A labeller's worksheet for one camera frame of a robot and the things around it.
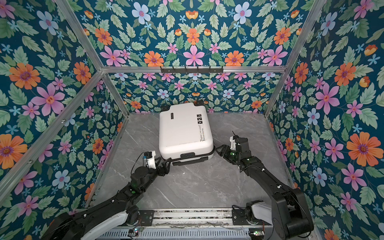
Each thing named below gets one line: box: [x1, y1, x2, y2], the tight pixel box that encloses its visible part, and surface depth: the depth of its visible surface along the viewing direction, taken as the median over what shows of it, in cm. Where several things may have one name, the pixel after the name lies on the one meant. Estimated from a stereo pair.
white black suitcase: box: [159, 102, 214, 163], surface depth 85 cm
